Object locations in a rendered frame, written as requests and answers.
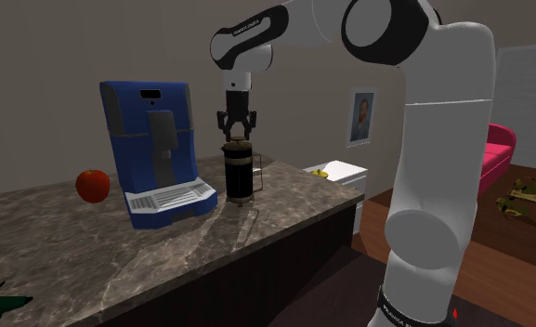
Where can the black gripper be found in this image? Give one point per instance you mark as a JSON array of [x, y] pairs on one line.
[[237, 104]]

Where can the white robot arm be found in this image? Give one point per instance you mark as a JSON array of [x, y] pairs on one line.
[[444, 149]]

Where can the black glass french press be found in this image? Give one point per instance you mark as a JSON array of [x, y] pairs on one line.
[[238, 174]]

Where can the blue coffee machine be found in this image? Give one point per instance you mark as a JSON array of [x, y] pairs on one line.
[[154, 158]]

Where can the small yellow object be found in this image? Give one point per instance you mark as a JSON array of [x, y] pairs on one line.
[[319, 173]]

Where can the white side cabinet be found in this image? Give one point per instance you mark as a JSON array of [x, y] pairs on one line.
[[349, 174]]

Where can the red apple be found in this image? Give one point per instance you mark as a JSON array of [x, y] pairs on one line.
[[92, 186]]

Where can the pink sofa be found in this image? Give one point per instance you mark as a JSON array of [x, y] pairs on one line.
[[498, 154]]

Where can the olive yellow floor object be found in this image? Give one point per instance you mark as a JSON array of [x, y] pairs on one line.
[[519, 199]]

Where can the dark green pointed object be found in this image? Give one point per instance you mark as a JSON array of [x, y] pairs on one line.
[[0, 303]]

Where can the framed portrait wall picture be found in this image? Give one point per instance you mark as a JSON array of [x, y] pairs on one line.
[[361, 117]]

